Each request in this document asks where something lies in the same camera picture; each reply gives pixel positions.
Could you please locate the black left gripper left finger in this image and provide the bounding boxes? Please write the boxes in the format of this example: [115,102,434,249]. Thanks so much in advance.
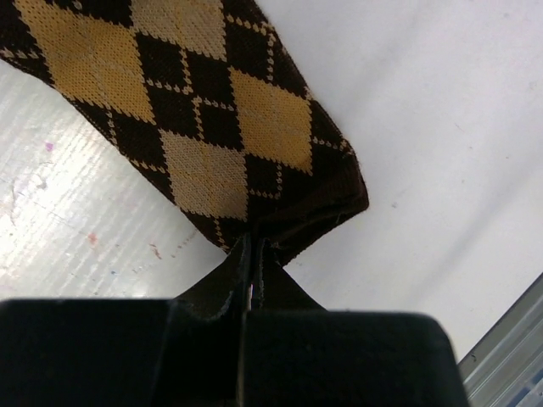
[1,237,250,406]

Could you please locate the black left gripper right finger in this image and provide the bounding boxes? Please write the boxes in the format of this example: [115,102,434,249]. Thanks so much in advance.
[244,242,468,406]

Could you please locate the brown tan argyle sock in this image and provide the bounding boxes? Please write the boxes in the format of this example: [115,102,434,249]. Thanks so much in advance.
[0,0,371,267]

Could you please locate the aluminium table frame rail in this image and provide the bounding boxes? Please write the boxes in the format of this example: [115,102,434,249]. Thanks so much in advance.
[458,277,542,407]

